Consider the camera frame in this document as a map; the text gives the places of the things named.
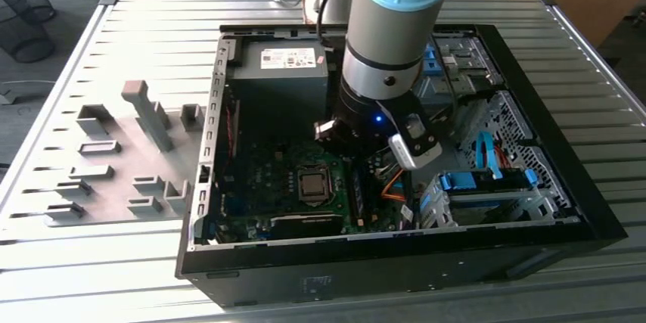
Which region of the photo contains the black wire bundle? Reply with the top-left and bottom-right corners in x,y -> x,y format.
431,90 -> 493,141

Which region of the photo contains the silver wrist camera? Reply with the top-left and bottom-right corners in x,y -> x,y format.
374,99 -> 444,171

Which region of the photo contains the grey metal disk bay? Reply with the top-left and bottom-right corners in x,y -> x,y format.
416,171 -> 579,230

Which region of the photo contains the black graphics card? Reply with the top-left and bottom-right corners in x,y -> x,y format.
266,213 -> 344,239

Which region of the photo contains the grey metal stand foot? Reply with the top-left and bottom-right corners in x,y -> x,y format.
0,80 -> 55,107

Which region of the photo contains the blue empty disk carrier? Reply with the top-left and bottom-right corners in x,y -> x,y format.
421,45 -> 437,75

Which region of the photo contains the black PC case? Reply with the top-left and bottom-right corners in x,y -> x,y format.
173,23 -> 628,308

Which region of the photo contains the grey metal drive cage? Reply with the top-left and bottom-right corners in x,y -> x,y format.
416,33 -> 505,120

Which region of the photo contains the orange flat wire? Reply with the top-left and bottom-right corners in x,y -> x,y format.
380,169 -> 408,201

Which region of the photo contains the CPU socket with silver CPU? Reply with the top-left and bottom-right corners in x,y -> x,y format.
294,163 -> 337,207

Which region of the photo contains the hard disk in blue carrier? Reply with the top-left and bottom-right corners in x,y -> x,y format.
436,169 -> 536,192

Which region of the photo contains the blue RAM stick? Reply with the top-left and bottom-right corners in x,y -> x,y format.
350,166 -> 366,222

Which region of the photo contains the green motherboard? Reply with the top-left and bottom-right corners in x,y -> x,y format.
216,135 -> 412,243

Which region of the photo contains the grey parts rack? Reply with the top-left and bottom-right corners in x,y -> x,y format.
43,79 -> 208,228

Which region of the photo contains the blue flat wire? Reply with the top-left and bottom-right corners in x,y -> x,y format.
475,131 -> 503,180

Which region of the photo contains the grey power supply unit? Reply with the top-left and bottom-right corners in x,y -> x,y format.
225,39 -> 344,142

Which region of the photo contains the black wire mesh basket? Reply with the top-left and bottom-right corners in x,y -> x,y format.
0,0 -> 55,64

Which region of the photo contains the black camera cable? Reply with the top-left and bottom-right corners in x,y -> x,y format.
316,0 -> 349,52

